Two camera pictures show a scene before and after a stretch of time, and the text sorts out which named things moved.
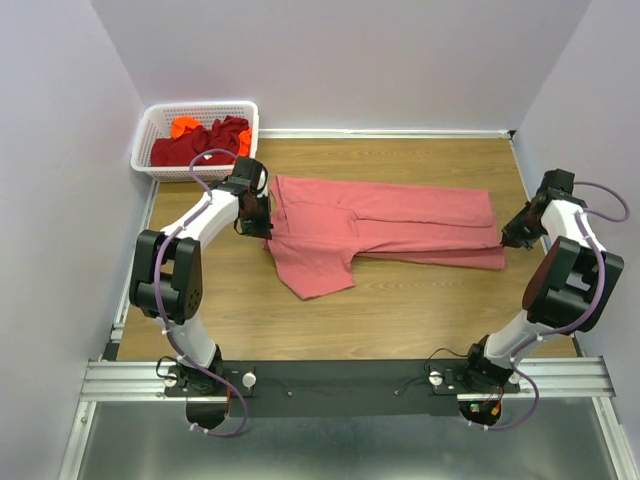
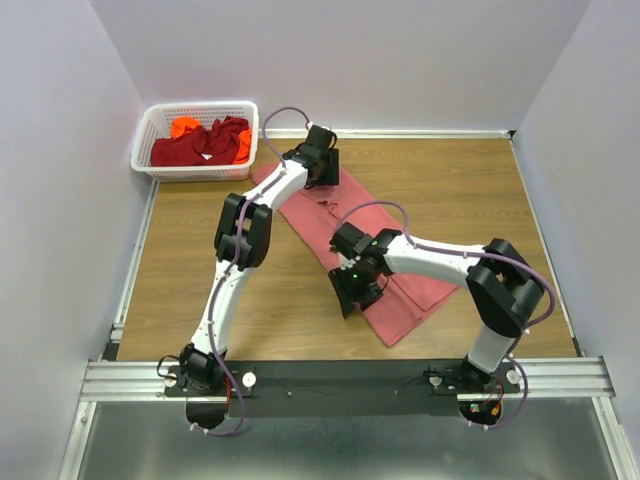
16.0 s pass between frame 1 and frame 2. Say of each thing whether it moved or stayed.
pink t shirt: moved
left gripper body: moved
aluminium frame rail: stayed
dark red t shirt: stayed
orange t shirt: stayed
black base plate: stayed
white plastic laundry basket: stayed
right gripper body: moved
